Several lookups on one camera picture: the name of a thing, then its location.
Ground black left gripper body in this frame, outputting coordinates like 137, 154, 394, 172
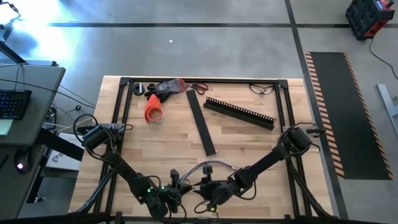
160, 185, 183, 205

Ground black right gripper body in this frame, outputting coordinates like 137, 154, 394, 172
200, 179, 234, 207

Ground multicoloured wire bundle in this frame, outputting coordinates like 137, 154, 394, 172
178, 150, 240, 184

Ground black duct cover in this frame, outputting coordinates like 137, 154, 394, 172
185, 89, 217, 157

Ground black slotted cable duct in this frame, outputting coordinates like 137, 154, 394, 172
203, 96, 277, 131

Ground orange tape dispenser roll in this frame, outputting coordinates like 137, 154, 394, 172
143, 93, 165, 126

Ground grey metal mounting plate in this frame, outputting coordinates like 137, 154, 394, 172
282, 124, 320, 138
93, 123, 126, 132

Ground grey and red work glove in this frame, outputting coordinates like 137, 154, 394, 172
144, 78, 190, 104

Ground clear safety glasses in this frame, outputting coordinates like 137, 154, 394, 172
248, 83, 275, 95

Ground white printed cardboard box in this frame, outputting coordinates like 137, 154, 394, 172
45, 132, 87, 172

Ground black desk base beam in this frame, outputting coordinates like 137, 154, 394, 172
35, 128, 85, 162

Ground black computer mouse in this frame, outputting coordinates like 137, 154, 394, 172
13, 147, 32, 175

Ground grey desk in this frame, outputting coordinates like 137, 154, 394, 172
0, 60, 67, 220

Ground black orange-striped floor mat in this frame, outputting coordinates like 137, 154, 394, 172
303, 51, 394, 180

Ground green sticky note pad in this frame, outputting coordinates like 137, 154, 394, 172
0, 119, 14, 136

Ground black keyboard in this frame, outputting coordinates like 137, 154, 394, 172
0, 89, 33, 121

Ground grey metal profile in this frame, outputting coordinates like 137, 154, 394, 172
376, 83, 398, 137

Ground black tripod stand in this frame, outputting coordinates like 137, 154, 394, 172
0, 0, 29, 66

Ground black and red toolbox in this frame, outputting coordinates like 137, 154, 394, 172
344, 0, 396, 41

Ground red-handled scissors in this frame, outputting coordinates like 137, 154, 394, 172
188, 82, 210, 96

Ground black aluminium table frame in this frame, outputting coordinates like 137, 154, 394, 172
67, 76, 343, 224

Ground black base mounting bracket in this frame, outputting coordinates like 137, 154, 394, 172
76, 124, 94, 135

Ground black floor power cable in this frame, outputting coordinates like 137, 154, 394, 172
368, 36, 398, 81

